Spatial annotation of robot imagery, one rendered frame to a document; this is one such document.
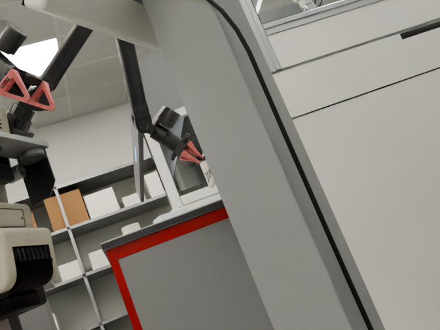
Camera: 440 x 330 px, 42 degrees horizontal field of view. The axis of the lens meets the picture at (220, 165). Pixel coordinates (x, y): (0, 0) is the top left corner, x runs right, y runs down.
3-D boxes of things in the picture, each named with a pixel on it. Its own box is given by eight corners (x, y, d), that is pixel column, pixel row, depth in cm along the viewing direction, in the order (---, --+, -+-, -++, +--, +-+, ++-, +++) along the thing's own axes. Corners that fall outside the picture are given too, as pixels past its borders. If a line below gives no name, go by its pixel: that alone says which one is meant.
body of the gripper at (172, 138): (191, 134, 203) (173, 123, 203) (175, 158, 200) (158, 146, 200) (189, 140, 209) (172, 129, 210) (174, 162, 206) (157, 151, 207)
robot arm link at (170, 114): (132, 122, 205) (137, 127, 198) (149, 95, 205) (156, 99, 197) (160, 139, 211) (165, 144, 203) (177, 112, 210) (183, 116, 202)
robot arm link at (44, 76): (93, -15, 189) (98, -15, 180) (128, 10, 195) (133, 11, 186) (19, 98, 190) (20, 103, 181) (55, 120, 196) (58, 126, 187)
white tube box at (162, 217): (163, 224, 219) (160, 215, 220) (156, 230, 226) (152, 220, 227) (191, 215, 226) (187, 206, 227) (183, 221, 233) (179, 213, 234)
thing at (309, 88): (289, 118, 157) (268, 72, 160) (234, 198, 254) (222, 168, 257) (565, 23, 177) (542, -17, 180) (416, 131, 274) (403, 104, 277)
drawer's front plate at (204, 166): (219, 169, 192) (207, 139, 195) (209, 188, 220) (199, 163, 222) (223, 167, 193) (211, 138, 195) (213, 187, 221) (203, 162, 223)
